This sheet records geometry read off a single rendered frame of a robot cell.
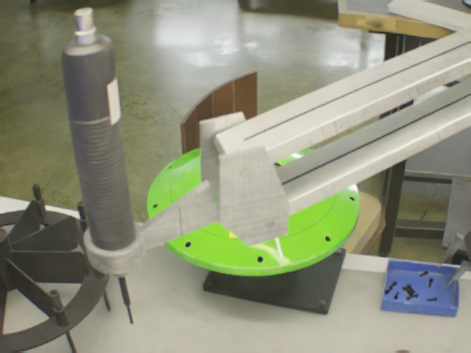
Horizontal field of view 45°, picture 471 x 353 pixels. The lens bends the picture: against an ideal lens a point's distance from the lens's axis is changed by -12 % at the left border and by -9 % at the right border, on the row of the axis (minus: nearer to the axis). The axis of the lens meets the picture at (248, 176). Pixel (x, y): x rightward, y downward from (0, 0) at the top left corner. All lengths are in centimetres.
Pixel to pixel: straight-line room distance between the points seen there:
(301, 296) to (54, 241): 40
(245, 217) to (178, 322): 48
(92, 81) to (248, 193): 15
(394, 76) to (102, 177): 24
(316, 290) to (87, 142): 62
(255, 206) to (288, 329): 47
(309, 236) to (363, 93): 38
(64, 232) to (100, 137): 57
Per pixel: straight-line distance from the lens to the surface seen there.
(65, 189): 287
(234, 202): 47
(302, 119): 48
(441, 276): 105
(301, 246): 83
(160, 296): 99
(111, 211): 46
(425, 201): 277
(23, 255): 94
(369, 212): 164
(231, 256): 82
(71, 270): 93
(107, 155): 44
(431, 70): 51
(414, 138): 53
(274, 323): 94
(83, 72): 40
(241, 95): 166
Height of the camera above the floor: 162
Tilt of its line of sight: 35 degrees down
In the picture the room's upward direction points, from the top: straight up
